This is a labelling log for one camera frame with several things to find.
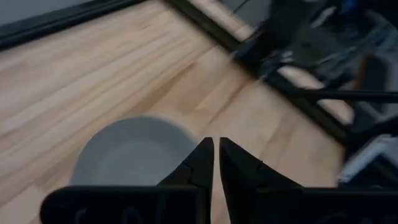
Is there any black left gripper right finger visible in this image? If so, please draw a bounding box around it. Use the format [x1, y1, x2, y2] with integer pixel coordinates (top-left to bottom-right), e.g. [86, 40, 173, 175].
[218, 136, 305, 224]

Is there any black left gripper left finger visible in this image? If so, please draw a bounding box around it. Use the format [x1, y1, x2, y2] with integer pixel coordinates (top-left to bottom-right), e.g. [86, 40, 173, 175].
[156, 136, 215, 224]

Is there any light grey bowl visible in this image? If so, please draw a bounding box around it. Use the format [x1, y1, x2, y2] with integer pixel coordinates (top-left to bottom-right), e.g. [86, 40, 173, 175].
[70, 115, 200, 188]

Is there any black clamp handle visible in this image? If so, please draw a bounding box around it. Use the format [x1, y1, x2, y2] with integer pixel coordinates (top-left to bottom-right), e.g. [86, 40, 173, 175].
[297, 88, 398, 104]

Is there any black aluminium table frame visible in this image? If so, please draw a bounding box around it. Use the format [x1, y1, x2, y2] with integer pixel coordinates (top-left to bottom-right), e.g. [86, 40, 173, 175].
[0, 0, 398, 150]

